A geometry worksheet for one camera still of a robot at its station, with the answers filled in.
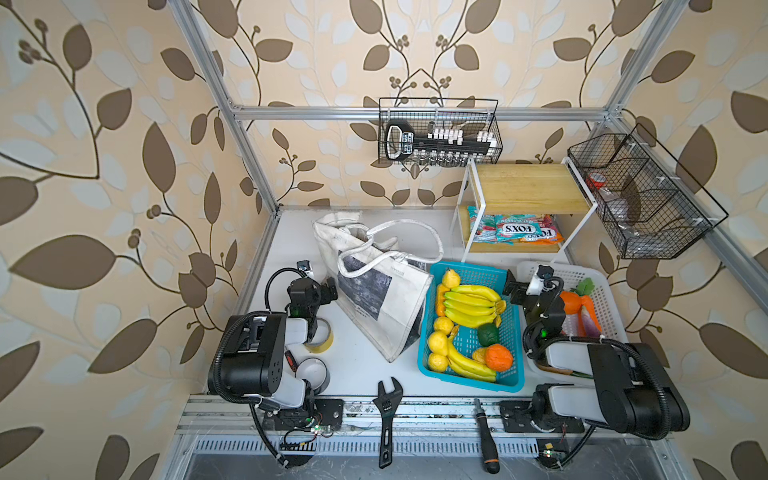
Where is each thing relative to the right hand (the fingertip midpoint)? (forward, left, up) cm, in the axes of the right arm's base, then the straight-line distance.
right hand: (527, 277), depth 88 cm
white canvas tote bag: (-4, +43, +10) cm, 45 cm away
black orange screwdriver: (-39, +18, -10) cm, 45 cm away
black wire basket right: (+5, -24, +24) cm, 34 cm away
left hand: (+5, +63, -5) cm, 64 cm away
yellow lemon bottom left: (-22, +29, -7) cm, 37 cm away
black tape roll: (-21, +62, -12) cm, 67 cm away
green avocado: (-15, +14, -6) cm, 21 cm away
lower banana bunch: (-23, +21, -7) cm, 32 cm away
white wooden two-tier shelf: (+15, +3, +22) cm, 26 cm away
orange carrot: (-2, -19, -5) cm, 20 cm away
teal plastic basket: (+3, +9, -4) cm, 11 cm away
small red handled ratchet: (-18, +69, -10) cm, 72 cm away
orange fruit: (-22, +14, -2) cm, 26 cm away
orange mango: (0, +25, -7) cm, 26 cm away
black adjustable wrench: (-30, +42, -10) cm, 52 cm away
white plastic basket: (-13, -20, -3) cm, 24 cm away
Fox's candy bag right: (+11, -8, +8) cm, 15 cm away
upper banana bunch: (-5, +16, -7) cm, 18 cm away
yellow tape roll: (-15, +61, -11) cm, 63 cm away
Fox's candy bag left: (+12, +9, +8) cm, 17 cm away
